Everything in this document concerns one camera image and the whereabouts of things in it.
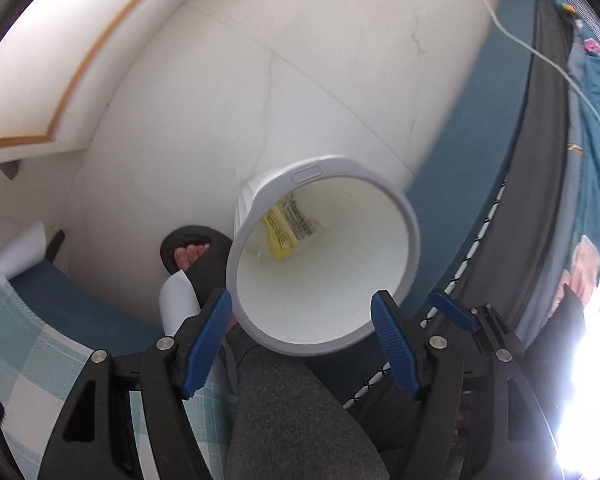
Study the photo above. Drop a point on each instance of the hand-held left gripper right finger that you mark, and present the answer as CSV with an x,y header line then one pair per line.
x,y
395,347

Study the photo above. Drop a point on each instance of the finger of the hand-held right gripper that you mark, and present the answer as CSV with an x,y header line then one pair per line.
x,y
450,307

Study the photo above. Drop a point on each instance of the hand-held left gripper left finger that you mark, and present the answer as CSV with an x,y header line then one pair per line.
x,y
205,350

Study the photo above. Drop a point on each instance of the white plastic trash bin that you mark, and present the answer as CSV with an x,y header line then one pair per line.
x,y
330,270

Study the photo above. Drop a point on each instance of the yellow snack wrapper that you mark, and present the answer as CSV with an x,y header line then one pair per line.
x,y
280,232

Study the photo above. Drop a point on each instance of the white paper roll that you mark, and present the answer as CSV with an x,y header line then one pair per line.
x,y
177,300
17,252

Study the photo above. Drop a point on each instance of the black slipper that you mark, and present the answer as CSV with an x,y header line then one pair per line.
x,y
207,255

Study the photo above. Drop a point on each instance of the person's leg grey pants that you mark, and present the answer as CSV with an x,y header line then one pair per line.
x,y
290,420

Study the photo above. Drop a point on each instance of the blue grey table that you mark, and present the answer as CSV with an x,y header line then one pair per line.
x,y
90,305

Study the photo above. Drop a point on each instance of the floral bedsheet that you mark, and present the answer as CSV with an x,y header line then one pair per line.
x,y
590,160

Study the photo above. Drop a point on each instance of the dark grey mattress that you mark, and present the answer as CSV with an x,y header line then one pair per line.
x,y
535,160

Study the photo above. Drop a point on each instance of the plaid tablecloth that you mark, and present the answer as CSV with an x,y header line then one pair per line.
x,y
25,360

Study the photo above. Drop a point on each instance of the white wardrobe gold trim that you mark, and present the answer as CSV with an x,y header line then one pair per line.
x,y
55,60

